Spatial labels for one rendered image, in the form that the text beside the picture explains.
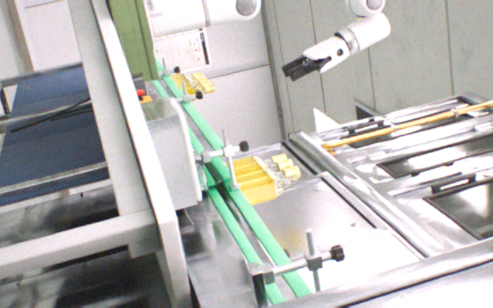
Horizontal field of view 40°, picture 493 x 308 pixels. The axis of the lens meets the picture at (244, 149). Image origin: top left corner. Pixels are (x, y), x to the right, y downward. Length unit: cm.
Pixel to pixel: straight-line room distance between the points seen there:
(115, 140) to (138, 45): 40
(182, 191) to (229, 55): 643
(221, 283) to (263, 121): 692
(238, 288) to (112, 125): 44
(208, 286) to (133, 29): 70
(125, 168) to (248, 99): 678
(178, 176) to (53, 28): 620
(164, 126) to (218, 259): 31
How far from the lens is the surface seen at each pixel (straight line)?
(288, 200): 209
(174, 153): 153
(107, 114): 150
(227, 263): 143
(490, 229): 193
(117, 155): 140
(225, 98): 805
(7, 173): 207
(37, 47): 772
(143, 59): 180
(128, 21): 173
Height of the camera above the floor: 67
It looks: 11 degrees up
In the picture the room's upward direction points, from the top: 75 degrees clockwise
